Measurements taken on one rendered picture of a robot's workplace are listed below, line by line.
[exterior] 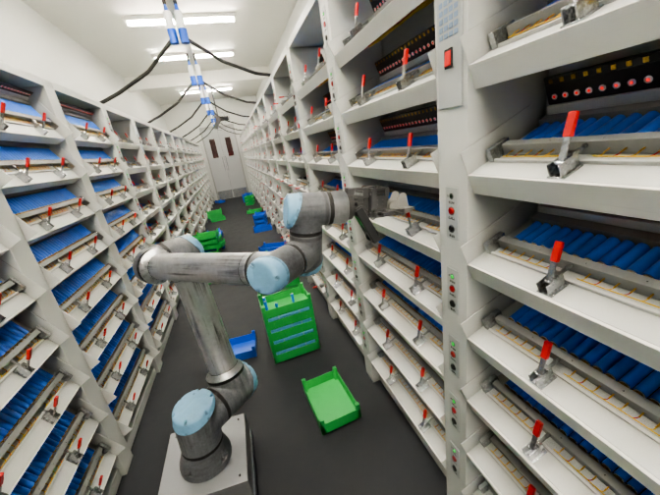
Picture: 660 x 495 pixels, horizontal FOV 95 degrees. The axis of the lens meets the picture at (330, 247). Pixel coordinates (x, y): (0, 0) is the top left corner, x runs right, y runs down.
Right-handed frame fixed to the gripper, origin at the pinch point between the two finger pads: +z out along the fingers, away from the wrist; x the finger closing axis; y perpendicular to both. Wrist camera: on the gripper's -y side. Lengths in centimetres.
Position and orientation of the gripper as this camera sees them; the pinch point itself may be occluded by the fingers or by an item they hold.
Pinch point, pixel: (409, 209)
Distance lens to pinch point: 93.8
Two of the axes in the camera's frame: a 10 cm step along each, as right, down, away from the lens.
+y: -0.2, -9.6, -2.9
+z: 9.5, -1.0, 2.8
